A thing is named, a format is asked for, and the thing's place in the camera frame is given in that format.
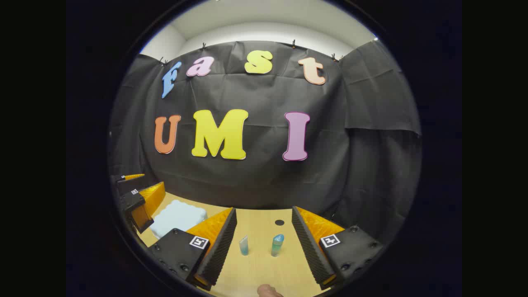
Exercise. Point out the black backdrop cloth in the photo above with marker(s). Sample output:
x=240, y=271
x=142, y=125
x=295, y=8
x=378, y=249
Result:
x=255, y=181

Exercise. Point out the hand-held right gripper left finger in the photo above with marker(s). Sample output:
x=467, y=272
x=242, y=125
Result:
x=218, y=251

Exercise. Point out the blue-capped clear bottle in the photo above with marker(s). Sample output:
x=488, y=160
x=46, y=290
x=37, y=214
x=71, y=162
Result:
x=277, y=246

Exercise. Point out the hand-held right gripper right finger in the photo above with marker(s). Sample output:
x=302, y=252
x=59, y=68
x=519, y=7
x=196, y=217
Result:
x=307, y=247

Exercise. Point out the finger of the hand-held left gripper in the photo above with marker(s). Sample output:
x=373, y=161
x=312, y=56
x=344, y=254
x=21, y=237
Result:
x=132, y=201
x=136, y=186

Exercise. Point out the light blue suitcase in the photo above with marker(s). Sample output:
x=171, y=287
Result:
x=177, y=216

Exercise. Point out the small pale blue tube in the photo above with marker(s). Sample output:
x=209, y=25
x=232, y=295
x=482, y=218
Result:
x=243, y=246

